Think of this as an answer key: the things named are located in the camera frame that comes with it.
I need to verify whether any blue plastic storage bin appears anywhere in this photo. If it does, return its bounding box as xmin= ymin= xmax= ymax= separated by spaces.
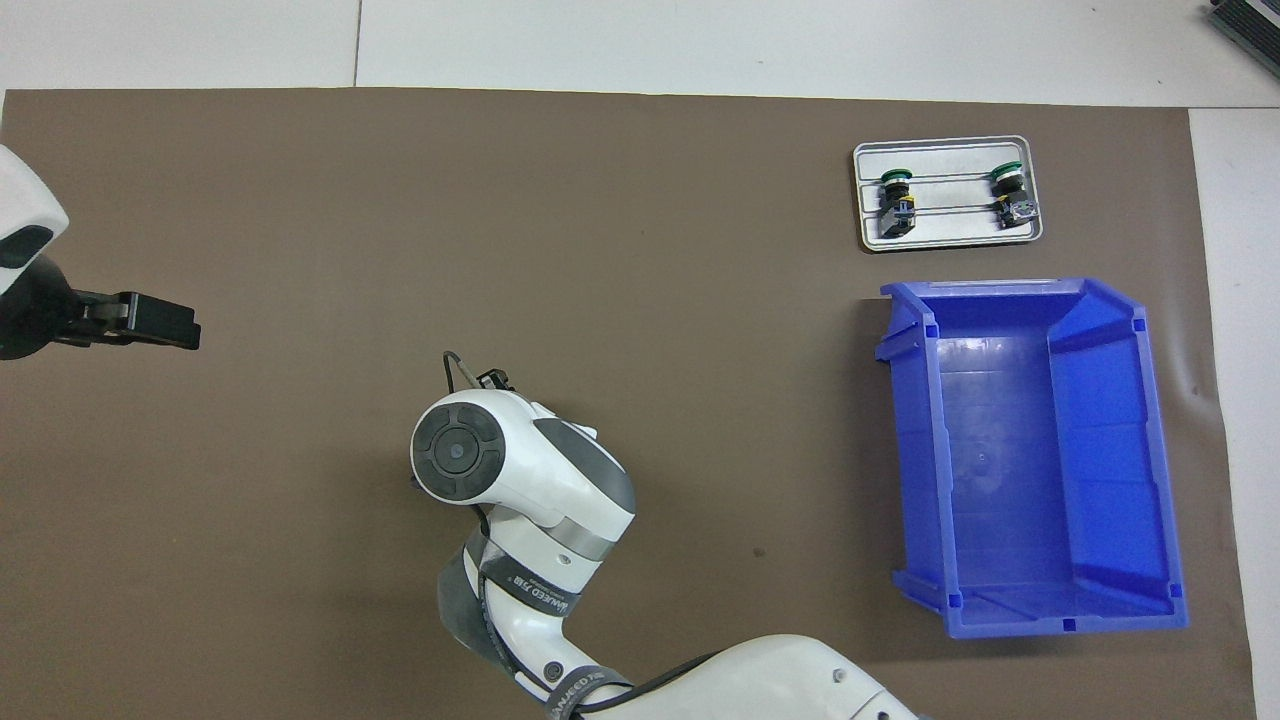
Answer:
xmin=875 ymin=277 xmax=1191 ymax=641

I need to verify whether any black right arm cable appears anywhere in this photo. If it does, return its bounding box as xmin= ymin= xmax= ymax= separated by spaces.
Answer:
xmin=441 ymin=350 xmax=513 ymax=393

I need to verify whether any grey metal tray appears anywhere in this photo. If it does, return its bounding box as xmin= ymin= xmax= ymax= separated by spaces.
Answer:
xmin=853 ymin=135 xmax=1044 ymax=253

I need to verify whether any green push button switch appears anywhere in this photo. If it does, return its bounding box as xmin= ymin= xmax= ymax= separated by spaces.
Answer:
xmin=877 ymin=170 xmax=919 ymax=239

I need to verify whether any green push button yellow mark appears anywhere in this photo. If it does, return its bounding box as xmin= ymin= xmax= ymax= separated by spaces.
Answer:
xmin=990 ymin=162 xmax=1041 ymax=231

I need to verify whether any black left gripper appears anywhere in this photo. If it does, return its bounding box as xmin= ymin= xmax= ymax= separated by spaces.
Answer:
xmin=0 ymin=255 xmax=201 ymax=361

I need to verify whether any brown table mat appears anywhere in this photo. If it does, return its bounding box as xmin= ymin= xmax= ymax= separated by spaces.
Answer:
xmin=0 ymin=88 xmax=1261 ymax=720

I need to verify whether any grey ribbed device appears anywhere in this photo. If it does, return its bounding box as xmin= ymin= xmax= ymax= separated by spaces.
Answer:
xmin=1205 ymin=0 xmax=1280 ymax=51

